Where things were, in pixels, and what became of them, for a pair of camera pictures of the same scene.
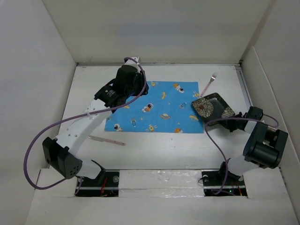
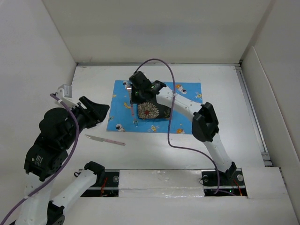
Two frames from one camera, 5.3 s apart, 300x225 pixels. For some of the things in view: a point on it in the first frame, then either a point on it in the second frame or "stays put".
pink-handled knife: [104, 139] stays put
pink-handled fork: [212, 78] → [129, 82]
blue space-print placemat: [167, 108] stays put
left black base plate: [106, 184] stays put
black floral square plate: [212, 107] → [153, 109]
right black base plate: [223, 183] stays put
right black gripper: [229, 124] → [134, 100]
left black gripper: [140, 78] → [98, 111]
